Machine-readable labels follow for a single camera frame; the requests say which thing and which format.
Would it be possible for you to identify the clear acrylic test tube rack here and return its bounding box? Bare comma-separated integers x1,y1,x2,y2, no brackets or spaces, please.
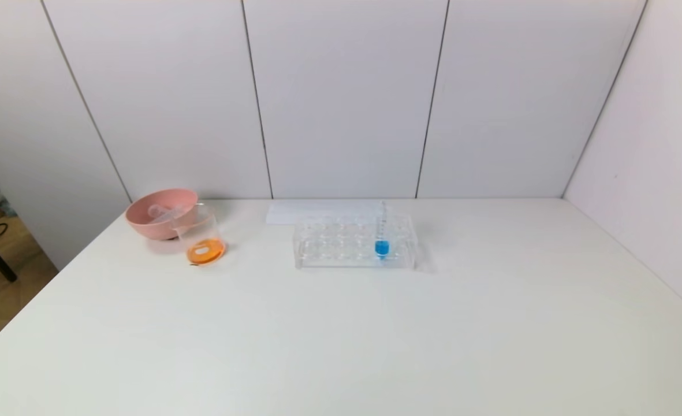
293,211,420,272

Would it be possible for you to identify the white paper sheet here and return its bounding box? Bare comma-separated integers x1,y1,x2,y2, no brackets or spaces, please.
266,200,388,225

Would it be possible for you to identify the clear plastic beaker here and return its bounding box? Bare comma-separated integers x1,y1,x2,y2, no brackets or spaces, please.
171,203,226,267

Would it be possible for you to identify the blue pigment test tube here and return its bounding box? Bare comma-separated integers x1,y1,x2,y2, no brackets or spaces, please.
375,202,391,259

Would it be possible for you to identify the pink plastic bowl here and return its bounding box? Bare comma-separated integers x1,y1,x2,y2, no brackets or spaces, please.
125,188,198,240

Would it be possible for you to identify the yellow pigment test tube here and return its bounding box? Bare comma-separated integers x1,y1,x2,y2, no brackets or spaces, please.
161,203,189,224

